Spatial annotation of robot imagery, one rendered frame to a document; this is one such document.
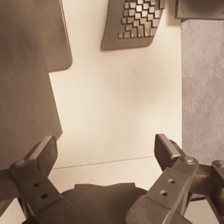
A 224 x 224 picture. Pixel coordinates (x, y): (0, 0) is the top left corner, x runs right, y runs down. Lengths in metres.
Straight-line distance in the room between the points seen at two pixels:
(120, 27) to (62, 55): 0.19
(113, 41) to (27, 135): 0.36
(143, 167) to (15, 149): 0.51
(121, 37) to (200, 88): 1.08
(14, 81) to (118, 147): 0.44
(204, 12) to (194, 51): 0.89
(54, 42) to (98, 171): 0.47
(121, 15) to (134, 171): 0.54
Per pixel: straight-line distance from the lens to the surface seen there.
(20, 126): 0.27
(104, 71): 0.53
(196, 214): 1.82
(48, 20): 0.56
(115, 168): 0.66
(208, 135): 1.69
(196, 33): 1.46
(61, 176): 0.71
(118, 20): 0.53
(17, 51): 0.29
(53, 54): 0.55
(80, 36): 0.54
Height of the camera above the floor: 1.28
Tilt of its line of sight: 72 degrees down
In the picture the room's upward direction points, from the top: 175 degrees clockwise
